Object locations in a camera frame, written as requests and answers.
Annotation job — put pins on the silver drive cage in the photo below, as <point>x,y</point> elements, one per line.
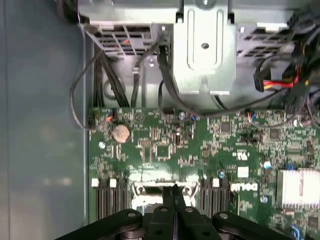
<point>205,70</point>

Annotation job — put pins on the CPU socket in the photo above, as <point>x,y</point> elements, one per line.
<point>192,200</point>

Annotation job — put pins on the metal socket cover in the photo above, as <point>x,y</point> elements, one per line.
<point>152,185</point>

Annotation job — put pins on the green motherboard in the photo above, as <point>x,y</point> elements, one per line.
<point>195,160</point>

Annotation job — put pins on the grey PC case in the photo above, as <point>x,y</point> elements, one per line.
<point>37,125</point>

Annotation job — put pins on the silver coin battery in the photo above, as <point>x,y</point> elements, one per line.
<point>121,133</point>

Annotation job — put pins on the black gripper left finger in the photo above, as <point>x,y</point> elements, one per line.
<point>160,225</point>

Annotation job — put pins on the silver CPU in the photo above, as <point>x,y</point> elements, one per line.
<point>150,200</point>

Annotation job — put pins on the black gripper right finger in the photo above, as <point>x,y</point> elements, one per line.
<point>192,225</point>

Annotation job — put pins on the black RAM slot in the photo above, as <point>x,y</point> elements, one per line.
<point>123,200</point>
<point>105,200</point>
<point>225,197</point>
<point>215,197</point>
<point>96,200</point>
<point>113,200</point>
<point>206,197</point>

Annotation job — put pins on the silver heatsink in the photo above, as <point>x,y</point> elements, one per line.
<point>297,187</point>

